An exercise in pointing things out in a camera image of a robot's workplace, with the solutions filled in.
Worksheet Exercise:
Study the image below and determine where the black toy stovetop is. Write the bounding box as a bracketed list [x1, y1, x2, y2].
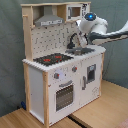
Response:
[34, 53, 71, 66]

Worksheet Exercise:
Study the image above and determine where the red right knob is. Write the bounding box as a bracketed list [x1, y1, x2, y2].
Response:
[71, 66, 78, 73]

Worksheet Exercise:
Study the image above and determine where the wooden toy kitchen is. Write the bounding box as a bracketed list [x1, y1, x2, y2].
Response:
[22, 2, 105, 127]

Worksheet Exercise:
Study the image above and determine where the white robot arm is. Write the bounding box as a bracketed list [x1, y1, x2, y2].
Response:
[76, 12, 128, 48]

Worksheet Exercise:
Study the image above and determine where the grey toy sink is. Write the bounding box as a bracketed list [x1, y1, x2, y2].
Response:
[65, 47, 95, 56]

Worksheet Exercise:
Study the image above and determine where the toy oven door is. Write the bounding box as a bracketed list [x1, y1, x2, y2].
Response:
[56, 80, 74, 111]

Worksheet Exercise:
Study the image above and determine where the toy microwave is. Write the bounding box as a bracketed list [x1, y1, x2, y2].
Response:
[66, 4, 87, 21]

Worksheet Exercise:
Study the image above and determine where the toy fridge door dispenser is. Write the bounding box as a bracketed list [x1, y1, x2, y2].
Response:
[82, 65, 96, 89]

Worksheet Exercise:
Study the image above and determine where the black toy faucet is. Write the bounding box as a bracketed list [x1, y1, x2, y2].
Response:
[67, 33, 80, 49]

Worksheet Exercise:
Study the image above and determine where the grey range hood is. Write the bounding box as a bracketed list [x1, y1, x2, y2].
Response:
[35, 5, 64, 27]

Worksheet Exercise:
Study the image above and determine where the red left knob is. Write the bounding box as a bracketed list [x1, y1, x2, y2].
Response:
[54, 73, 60, 79]

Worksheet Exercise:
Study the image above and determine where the red knob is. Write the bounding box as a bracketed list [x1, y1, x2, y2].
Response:
[54, 73, 60, 79]
[71, 66, 78, 73]

